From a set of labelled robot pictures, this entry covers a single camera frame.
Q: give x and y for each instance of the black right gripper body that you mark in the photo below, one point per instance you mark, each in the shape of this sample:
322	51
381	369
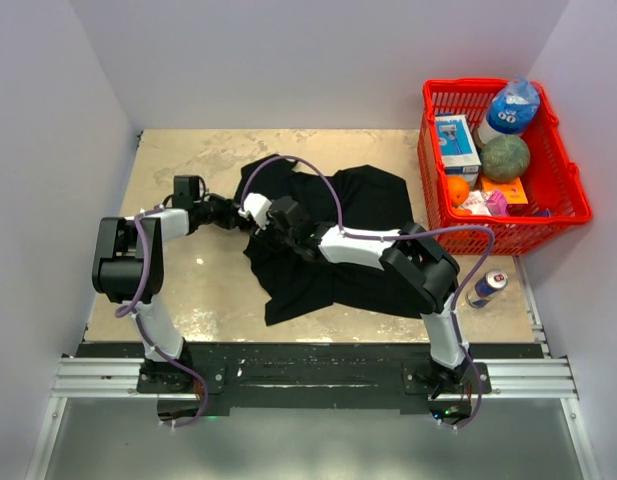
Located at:
273	231

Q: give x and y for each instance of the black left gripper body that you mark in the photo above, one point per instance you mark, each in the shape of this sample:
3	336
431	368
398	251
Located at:
219	212

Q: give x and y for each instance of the black garment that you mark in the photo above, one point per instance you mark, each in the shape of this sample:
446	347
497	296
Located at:
357	205

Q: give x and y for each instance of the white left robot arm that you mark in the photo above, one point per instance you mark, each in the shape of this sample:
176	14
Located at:
129	269

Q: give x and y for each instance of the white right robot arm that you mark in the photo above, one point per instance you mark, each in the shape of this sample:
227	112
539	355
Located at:
412	262

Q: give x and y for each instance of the orange fruit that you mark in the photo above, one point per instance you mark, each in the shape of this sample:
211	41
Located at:
458	190

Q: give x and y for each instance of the blue white box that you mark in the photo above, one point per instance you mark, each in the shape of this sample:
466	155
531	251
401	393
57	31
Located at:
458	151

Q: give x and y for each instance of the blue silver drink can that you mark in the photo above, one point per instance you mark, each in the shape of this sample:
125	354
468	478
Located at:
492	283

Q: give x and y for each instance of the pink small package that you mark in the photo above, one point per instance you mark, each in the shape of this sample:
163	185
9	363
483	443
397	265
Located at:
496	202

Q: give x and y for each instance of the green round melon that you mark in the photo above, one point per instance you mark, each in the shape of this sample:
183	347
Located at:
505	158

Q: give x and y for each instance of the orange box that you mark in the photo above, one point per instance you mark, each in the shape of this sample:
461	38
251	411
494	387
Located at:
513	190

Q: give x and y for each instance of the blue plastic bag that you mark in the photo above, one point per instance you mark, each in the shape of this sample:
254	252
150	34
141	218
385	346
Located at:
510	112

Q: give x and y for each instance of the red plastic basket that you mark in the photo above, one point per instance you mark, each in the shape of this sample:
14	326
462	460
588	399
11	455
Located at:
556	197

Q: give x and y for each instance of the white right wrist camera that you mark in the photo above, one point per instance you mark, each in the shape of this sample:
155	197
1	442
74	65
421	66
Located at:
255	208

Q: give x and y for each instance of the aluminium rail frame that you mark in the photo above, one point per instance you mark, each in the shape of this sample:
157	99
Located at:
506	378

